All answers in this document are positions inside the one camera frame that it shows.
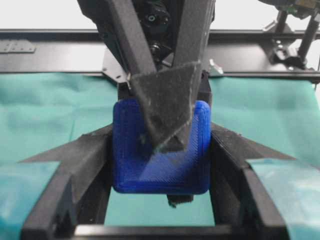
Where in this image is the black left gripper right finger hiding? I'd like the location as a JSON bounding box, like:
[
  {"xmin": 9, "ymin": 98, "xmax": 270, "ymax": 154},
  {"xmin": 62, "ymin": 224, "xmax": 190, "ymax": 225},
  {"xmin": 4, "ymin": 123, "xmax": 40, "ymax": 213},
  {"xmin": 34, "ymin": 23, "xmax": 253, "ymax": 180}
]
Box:
[{"xmin": 209, "ymin": 123, "xmax": 294, "ymax": 240}]

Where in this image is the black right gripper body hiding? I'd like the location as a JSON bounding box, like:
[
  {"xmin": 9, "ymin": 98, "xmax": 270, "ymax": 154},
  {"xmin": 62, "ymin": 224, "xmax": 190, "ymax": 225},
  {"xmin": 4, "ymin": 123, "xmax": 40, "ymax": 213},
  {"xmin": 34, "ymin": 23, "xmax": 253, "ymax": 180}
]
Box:
[{"xmin": 76, "ymin": 0, "xmax": 217, "ymax": 83}]

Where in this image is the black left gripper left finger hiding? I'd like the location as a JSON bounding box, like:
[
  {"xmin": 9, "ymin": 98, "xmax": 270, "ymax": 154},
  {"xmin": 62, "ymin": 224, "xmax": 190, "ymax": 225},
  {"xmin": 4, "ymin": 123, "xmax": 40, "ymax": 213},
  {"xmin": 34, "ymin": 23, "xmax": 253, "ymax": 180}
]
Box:
[{"xmin": 20, "ymin": 124, "xmax": 113, "ymax": 240}]

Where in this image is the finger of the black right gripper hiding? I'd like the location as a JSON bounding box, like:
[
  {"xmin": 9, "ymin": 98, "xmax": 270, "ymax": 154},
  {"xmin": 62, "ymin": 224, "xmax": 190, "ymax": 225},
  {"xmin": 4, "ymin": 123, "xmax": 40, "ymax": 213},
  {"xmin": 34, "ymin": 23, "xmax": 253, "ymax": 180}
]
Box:
[
  {"xmin": 129, "ymin": 0, "xmax": 213, "ymax": 153},
  {"xmin": 100, "ymin": 0, "xmax": 157, "ymax": 76}
]

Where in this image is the blue plastic block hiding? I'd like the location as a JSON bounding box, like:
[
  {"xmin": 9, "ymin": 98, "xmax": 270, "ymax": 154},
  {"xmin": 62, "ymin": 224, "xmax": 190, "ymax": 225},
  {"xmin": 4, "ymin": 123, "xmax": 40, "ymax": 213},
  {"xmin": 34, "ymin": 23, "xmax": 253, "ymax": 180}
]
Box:
[{"xmin": 112, "ymin": 99, "xmax": 211, "ymax": 195}]

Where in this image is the green table cloth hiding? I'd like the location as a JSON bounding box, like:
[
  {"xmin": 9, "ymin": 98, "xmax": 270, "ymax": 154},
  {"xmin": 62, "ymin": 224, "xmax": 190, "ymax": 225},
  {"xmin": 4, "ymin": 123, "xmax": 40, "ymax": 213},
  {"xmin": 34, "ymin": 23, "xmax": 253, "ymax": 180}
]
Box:
[{"xmin": 0, "ymin": 73, "xmax": 320, "ymax": 240}]

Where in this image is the black aluminium frame rail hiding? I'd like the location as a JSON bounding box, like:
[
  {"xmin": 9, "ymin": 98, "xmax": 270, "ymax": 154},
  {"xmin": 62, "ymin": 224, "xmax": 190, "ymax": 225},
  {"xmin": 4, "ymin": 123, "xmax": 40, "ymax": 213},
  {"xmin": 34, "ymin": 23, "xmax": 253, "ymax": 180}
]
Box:
[{"xmin": 0, "ymin": 29, "xmax": 320, "ymax": 84}]

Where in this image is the black camera stand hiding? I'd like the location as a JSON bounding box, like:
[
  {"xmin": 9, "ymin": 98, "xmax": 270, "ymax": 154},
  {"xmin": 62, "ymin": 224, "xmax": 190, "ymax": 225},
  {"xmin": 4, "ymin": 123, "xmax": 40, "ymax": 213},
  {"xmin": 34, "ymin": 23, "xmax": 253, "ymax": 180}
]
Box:
[{"xmin": 261, "ymin": 0, "xmax": 320, "ymax": 70}]

